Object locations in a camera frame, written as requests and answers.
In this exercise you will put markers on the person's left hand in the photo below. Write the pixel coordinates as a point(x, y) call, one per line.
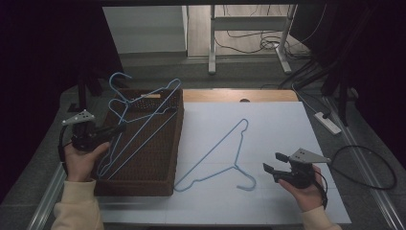
point(79, 166)

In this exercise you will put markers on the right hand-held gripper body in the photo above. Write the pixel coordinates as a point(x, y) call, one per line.
point(303, 175)

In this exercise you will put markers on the black plug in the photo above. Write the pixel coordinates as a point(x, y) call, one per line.
point(326, 115)

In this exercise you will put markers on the white power strip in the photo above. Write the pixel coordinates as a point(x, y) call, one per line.
point(328, 124)

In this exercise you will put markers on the black metal stand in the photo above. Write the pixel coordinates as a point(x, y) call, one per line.
point(82, 92)
point(343, 105)

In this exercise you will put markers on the white desk frame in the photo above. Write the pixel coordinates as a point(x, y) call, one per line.
point(249, 23)

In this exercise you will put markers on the brown woven basket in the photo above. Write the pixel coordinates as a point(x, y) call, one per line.
point(150, 159)

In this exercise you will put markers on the metal rail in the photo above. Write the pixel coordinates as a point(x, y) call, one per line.
point(379, 191)
point(48, 198)

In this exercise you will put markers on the white cabinet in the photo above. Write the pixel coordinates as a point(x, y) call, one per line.
point(143, 28)

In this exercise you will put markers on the person's right hand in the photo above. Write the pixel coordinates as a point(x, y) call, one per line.
point(308, 198)

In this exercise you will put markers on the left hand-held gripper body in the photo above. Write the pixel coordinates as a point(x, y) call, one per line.
point(84, 137)

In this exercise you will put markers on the black curtain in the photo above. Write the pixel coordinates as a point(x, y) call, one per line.
point(383, 64)
point(32, 80)

